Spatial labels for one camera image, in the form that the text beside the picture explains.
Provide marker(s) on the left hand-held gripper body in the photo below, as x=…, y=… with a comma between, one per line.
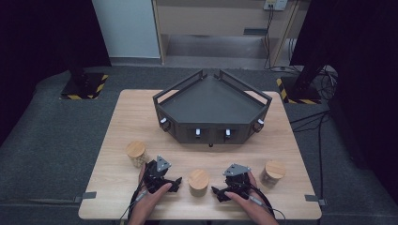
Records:
x=155, y=175

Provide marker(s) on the glass jar with pale nuts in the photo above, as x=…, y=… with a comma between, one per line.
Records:
x=136, y=150

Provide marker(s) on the black corner storage rack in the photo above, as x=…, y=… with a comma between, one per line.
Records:
x=212, y=103

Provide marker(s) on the white panel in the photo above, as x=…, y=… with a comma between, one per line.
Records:
x=128, y=28

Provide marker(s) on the person's right hand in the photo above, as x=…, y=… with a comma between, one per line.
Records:
x=255, y=209

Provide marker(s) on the striped black stand base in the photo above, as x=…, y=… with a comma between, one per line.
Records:
x=83, y=90
x=300, y=95

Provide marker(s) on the white wall power outlet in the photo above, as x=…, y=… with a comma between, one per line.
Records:
x=275, y=4

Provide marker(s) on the person's left hand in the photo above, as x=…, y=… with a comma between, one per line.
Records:
x=142, y=209

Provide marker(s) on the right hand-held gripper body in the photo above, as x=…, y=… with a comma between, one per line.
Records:
x=237, y=181

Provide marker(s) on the black curtain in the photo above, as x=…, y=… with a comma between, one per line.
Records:
x=37, y=37
x=363, y=62

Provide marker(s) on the glass jar with dark contents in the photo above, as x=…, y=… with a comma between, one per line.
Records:
x=274, y=170

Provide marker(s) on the glass jar with green contents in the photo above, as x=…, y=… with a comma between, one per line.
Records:
x=198, y=180

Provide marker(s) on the black stand column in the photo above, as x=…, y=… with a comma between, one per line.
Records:
x=308, y=76
x=78, y=72

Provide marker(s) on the grey tape strip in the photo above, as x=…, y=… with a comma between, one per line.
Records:
x=86, y=196
x=314, y=198

